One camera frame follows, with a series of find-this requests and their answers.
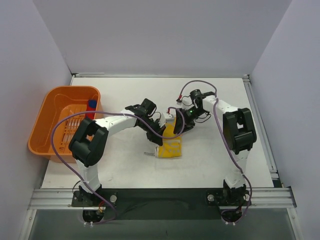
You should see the grey yellow towel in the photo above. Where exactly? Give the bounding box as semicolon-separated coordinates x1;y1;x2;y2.
144;120;182;159

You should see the red blue patterned towel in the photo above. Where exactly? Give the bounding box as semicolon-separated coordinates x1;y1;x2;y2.
85;99;97;120

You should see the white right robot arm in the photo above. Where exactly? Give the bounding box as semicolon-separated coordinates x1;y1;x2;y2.
173;89;257;205

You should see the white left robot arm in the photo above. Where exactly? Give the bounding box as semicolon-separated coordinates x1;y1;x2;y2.
68;98;166;206

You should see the orange plastic basket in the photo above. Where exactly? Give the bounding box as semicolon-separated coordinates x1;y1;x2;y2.
27;85;104;164

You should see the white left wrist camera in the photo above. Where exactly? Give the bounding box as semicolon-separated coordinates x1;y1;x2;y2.
159;112;175;125

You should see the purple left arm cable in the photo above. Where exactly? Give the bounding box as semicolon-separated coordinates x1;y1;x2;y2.
51;106;183;225

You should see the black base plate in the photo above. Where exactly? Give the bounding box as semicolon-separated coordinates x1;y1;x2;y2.
71;186;251;223

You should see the aluminium front rail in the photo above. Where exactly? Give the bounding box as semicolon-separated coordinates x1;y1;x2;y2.
28;187;297;210

